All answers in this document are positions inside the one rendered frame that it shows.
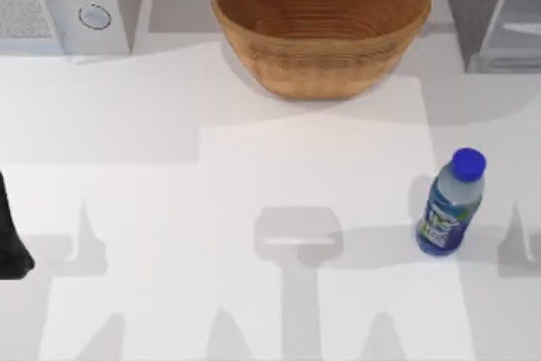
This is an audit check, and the brown wicker basket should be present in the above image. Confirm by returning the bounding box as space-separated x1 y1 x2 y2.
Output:
210 0 433 102

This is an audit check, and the blue capped water bottle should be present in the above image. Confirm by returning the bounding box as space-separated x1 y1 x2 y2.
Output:
416 147 488 257

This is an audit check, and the pale microwave oven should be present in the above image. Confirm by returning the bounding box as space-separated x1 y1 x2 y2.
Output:
0 0 147 57

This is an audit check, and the round microwave knob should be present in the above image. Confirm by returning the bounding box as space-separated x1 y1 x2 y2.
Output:
78 3 113 30

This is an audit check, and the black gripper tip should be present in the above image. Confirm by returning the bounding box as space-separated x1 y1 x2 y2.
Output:
0 171 36 281

